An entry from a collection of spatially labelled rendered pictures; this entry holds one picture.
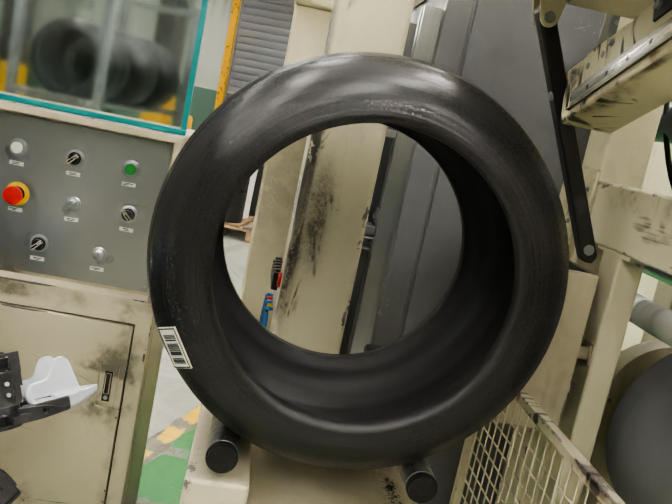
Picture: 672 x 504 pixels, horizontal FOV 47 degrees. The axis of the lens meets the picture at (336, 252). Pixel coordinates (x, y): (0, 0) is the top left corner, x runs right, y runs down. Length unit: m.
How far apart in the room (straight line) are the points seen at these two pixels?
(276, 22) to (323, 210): 9.78
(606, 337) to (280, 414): 0.68
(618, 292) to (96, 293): 1.07
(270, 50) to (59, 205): 9.39
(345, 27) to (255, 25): 9.85
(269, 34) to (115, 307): 9.50
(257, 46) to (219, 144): 10.23
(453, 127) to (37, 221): 1.08
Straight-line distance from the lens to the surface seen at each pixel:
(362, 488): 1.30
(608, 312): 1.47
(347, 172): 1.36
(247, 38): 11.22
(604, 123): 1.34
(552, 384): 1.45
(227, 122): 0.99
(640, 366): 1.81
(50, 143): 1.79
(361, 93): 0.97
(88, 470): 1.91
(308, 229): 1.37
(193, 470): 1.12
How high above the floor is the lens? 1.37
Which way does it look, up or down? 10 degrees down
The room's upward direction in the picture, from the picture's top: 12 degrees clockwise
